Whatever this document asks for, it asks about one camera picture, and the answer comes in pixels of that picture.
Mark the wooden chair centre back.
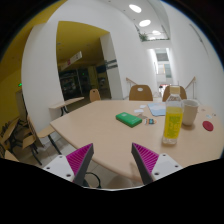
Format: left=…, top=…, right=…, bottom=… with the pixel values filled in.
left=129, top=85, right=153, bottom=101

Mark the green potted plant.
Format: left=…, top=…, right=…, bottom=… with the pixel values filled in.
left=139, top=33, right=148, bottom=42

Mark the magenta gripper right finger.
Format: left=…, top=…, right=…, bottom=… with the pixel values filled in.
left=130, top=142, right=184, bottom=186

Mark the small colourful card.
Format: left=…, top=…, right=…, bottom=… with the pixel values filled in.
left=145, top=118, right=156, bottom=125

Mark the green box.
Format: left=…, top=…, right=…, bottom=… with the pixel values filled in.
left=116, top=112, right=142, bottom=127

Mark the red round lid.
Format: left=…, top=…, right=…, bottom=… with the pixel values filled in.
left=202, top=121, right=214, bottom=131

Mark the white paper cup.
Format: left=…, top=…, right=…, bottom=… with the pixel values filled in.
left=182, top=99, right=199, bottom=126

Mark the wooden chair beside table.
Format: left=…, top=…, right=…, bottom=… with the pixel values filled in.
left=22, top=116, right=61, bottom=165

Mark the white small card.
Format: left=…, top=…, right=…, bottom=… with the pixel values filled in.
left=134, top=109, right=144, bottom=113

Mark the hanging white red sign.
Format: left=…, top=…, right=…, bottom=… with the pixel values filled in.
left=60, top=51, right=82, bottom=71

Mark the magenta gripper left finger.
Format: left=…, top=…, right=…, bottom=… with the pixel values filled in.
left=42, top=142, right=95, bottom=187

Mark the clear bottle yellow label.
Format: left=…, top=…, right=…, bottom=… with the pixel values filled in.
left=162, top=94, right=183, bottom=145

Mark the wooden chair right back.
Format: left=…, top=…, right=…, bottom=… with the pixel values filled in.
left=162, top=86, right=187, bottom=102

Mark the small side table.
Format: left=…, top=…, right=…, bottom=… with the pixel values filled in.
left=49, top=97, right=83, bottom=116

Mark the wooden chair far left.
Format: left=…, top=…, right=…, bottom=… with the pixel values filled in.
left=89, top=89, right=101, bottom=102

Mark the light blue paper sheet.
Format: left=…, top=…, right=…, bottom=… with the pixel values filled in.
left=148, top=102, right=166, bottom=117

